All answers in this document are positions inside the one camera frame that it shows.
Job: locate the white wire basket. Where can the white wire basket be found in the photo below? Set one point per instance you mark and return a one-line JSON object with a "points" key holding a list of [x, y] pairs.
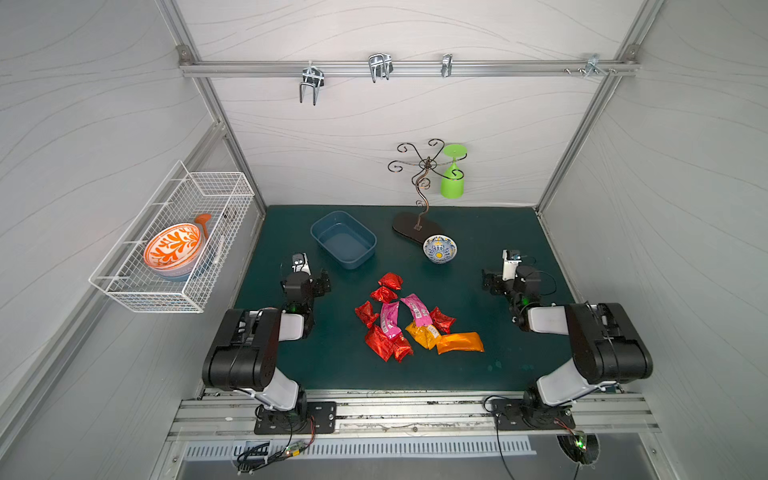
{"points": [[123, 276]]}

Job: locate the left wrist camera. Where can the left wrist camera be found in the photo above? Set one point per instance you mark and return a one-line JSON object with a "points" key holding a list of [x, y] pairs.
{"points": [[300, 263]]}

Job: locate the pink tea bag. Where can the pink tea bag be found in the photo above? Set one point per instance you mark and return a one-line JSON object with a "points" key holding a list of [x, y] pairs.
{"points": [[420, 313], [389, 319]]}

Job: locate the black metal cup stand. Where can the black metal cup stand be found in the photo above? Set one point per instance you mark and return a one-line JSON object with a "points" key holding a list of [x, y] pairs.
{"points": [[417, 227]]}

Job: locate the orange foil tea bag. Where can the orange foil tea bag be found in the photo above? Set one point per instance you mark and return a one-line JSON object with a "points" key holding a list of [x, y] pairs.
{"points": [[467, 342]]}

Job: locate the orange spoon in basket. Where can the orange spoon in basket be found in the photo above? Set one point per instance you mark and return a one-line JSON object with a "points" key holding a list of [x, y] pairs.
{"points": [[202, 220]]}

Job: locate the green plastic goblet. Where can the green plastic goblet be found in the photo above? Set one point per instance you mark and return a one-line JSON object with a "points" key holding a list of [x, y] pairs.
{"points": [[452, 183]]}

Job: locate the large red tea bag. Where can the large red tea bag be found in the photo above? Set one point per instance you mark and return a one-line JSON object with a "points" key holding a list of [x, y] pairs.
{"points": [[379, 343]]}

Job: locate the blue yellow patterned bowl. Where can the blue yellow patterned bowl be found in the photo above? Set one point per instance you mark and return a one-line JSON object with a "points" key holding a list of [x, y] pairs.
{"points": [[440, 249]]}

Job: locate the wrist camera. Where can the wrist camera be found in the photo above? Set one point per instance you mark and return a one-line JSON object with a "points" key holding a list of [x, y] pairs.
{"points": [[511, 261], [300, 263]]}

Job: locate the metal bracket right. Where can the metal bracket right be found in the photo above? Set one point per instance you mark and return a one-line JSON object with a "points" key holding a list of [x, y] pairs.
{"points": [[591, 68]]}

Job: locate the yellow foil tea bag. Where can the yellow foil tea bag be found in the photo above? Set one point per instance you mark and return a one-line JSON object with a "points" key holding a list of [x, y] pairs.
{"points": [[426, 336]]}

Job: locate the small red tea bag bottom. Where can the small red tea bag bottom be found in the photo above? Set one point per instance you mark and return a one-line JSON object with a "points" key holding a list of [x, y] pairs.
{"points": [[401, 347]]}

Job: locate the orange white patterned bowl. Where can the orange white patterned bowl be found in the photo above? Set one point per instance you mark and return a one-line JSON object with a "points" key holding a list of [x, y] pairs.
{"points": [[174, 251]]}

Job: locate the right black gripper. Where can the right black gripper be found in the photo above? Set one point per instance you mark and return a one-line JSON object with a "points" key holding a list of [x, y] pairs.
{"points": [[491, 282]]}

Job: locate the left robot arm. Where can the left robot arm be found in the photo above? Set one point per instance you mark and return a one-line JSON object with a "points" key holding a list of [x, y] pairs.
{"points": [[243, 355]]}

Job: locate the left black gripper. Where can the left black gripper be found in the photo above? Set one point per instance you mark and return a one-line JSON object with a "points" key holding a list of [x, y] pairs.
{"points": [[321, 284]]}

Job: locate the metal double hook left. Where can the metal double hook left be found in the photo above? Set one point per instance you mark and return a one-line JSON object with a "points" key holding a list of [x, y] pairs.
{"points": [[312, 79]]}

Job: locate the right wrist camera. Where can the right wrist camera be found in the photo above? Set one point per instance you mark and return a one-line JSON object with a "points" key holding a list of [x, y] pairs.
{"points": [[511, 261]]}

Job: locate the metal hook centre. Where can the metal hook centre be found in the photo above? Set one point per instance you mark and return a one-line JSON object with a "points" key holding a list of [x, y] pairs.
{"points": [[380, 66]]}

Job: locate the aluminium top rail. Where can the aluminium top rail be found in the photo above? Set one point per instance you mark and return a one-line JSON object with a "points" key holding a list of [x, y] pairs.
{"points": [[402, 68]]}

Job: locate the small metal clip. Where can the small metal clip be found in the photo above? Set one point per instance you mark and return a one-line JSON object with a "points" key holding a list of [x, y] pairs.
{"points": [[446, 65]]}

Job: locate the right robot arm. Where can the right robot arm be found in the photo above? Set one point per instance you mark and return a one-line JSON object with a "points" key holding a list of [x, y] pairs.
{"points": [[606, 348]]}

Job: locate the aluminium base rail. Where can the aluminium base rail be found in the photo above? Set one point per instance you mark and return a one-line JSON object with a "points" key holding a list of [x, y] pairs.
{"points": [[405, 413]]}

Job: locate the red tea bag top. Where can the red tea bag top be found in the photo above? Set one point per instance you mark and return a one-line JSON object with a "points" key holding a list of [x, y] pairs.
{"points": [[391, 281]]}

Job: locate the blue plastic storage box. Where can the blue plastic storage box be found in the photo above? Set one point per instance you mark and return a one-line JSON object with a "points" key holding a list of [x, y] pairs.
{"points": [[344, 238]]}

